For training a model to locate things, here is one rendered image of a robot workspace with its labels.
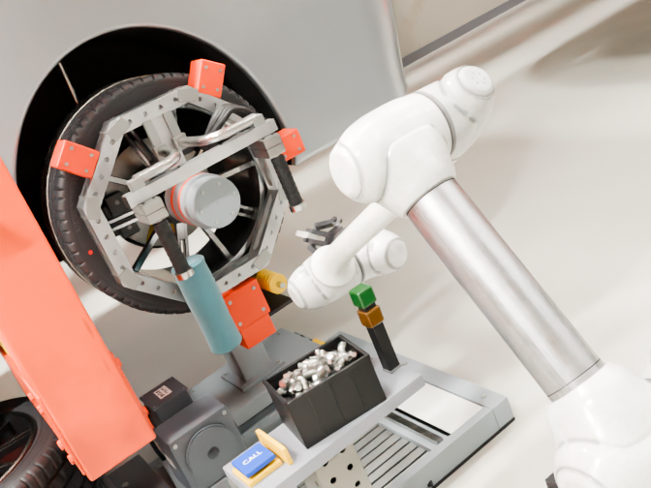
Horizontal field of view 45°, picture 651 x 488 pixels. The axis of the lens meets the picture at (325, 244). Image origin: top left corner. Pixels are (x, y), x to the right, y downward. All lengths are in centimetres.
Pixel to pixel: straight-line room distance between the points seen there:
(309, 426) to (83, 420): 46
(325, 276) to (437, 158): 55
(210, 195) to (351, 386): 63
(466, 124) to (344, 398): 61
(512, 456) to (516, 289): 95
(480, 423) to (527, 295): 95
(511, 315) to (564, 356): 10
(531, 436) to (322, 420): 74
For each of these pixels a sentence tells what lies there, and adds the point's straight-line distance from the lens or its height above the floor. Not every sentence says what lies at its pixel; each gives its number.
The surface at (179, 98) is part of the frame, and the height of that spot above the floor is 110.
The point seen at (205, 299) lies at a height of 64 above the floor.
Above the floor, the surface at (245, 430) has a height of 15.
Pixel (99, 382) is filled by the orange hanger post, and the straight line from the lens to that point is 172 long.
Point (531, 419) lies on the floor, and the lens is 225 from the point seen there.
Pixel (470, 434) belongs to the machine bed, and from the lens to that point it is 216.
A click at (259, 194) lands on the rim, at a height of 75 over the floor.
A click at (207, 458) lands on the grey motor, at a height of 32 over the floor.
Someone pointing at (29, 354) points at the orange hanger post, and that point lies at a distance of 167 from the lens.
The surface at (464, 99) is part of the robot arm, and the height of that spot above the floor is 102.
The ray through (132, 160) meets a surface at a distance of 233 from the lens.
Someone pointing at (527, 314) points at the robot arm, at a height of 73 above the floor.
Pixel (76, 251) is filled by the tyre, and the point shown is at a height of 86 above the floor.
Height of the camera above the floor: 136
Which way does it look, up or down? 21 degrees down
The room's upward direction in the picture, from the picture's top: 23 degrees counter-clockwise
